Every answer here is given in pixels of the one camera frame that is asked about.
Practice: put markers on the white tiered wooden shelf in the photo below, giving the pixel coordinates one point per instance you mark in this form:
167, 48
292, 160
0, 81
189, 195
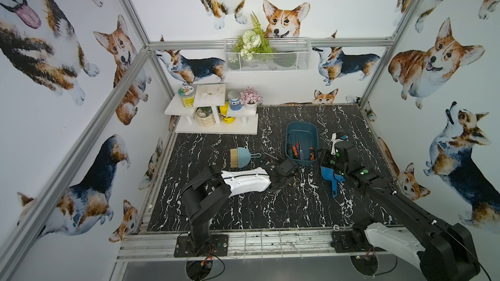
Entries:
211, 95

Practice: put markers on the aluminium front rail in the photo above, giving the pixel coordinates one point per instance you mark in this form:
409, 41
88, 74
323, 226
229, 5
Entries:
241, 246

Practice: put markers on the artificial green white flowers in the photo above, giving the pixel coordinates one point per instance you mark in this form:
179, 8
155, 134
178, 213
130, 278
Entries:
252, 48

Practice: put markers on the light blue hand brush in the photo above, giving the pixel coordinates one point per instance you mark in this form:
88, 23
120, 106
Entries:
241, 157

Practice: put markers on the white wire wall basket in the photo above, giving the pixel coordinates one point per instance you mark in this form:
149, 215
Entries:
300, 46

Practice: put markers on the white pot pink flowers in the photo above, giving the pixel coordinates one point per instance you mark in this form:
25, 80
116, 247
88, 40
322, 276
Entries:
250, 98

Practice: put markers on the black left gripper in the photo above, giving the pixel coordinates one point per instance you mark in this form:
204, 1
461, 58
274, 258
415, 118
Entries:
287, 168

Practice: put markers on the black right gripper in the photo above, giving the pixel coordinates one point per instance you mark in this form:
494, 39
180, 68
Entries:
327, 156

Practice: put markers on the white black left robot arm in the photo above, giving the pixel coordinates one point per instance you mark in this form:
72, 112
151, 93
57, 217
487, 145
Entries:
206, 194

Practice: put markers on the yellow capsule container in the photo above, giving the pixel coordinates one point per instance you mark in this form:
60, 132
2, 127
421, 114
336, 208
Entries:
224, 109

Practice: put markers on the dark teal storage box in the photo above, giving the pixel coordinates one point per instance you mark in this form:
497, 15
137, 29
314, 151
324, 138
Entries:
305, 132

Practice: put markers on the blue plastic dustpan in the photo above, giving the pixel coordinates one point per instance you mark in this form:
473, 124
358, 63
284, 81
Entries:
329, 174

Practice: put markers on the blue cylindrical can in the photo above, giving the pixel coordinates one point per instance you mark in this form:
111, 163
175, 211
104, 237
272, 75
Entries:
234, 98

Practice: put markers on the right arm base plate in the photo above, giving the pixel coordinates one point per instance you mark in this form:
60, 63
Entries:
350, 241

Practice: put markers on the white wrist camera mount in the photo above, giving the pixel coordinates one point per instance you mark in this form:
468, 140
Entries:
336, 138

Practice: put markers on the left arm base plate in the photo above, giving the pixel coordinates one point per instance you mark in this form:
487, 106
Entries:
216, 245

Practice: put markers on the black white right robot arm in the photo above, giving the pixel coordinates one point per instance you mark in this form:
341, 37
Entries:
440, 251

